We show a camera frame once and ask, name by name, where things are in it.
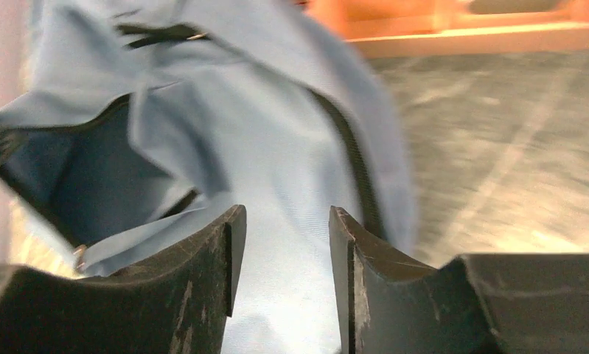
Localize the blue student backpack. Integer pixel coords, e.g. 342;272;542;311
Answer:
0;1;417;353

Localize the orange plastic file organizer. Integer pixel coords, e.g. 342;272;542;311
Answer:
297;1;589;58

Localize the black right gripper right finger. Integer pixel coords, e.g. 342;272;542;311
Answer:
329;207;589;353

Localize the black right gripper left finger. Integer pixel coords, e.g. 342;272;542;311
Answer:
0;205;246;353

